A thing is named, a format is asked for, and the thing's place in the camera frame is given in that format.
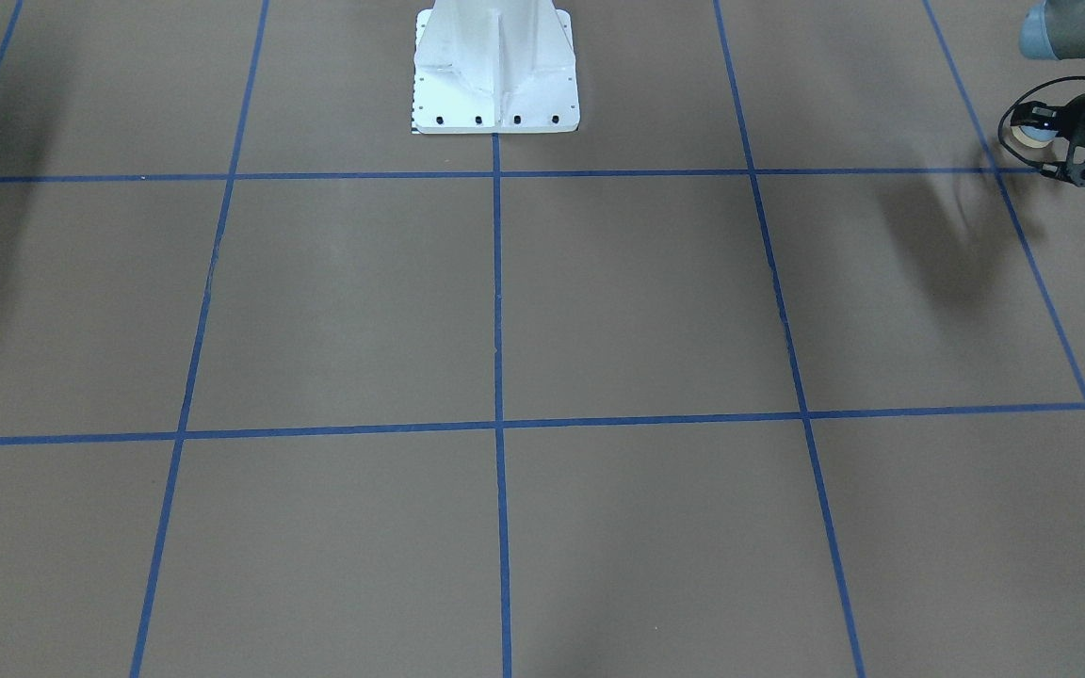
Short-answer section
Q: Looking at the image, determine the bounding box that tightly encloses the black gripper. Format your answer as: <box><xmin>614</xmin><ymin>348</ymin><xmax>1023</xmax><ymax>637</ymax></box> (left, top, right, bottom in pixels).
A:
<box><xmin>1013</xmin><ymin>94</ymin><xmax>1085</xmax><ymax>188</ymax></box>

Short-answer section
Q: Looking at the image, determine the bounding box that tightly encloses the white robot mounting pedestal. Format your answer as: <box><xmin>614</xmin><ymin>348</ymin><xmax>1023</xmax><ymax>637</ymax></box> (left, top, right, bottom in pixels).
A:
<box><xmin>411</xmin><ymin>1</ymin><xmax>580</xmax><ymax>135</ymax></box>

